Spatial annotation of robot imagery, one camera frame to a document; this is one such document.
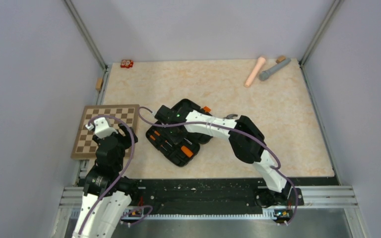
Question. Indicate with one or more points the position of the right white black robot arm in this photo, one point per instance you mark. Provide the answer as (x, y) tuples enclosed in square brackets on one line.
[(247, 143)]

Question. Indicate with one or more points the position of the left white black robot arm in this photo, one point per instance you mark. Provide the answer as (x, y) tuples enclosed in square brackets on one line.
[(105, 195)]

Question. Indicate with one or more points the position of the back wooden block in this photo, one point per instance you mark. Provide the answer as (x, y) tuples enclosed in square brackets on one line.
[(280, 59)]

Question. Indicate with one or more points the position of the wooden block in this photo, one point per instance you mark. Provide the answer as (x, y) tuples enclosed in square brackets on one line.
[(280, 59), (99, 84)]

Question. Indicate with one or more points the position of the left wooden block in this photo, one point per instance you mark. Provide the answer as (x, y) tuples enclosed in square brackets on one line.
[(99, 84)]

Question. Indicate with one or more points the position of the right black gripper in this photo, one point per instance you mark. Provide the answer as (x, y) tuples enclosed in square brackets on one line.
[(176, 140)]

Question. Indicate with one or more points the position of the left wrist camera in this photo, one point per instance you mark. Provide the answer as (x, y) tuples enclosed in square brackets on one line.
[(101, 127)]

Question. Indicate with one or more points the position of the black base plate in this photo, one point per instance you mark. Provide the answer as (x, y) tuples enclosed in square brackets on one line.
[(214, 196)]

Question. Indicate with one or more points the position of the grey toy microphone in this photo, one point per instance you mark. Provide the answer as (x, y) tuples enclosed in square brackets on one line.
[(264, 75)]

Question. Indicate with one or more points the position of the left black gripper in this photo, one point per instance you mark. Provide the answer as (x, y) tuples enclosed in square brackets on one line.
[(127, 138)]

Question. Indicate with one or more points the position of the wooden chessboard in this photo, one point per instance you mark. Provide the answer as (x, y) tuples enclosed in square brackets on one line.
[(84, 146)]

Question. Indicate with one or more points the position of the red toy car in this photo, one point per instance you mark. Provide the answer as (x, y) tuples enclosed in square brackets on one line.
[(126, 63)]

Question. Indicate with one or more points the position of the aluminium frame rail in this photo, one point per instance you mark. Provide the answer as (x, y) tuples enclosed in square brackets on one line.
[(327, 198)]

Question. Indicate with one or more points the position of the long orange handled screwdriver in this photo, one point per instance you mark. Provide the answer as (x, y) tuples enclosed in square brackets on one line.
[(182, 152)]

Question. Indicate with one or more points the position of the pink toy microphone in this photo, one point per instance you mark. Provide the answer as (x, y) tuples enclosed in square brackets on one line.
[(257, 67)]

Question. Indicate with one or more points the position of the black plastic tool case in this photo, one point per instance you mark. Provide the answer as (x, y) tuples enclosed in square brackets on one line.
[(175, 135)]

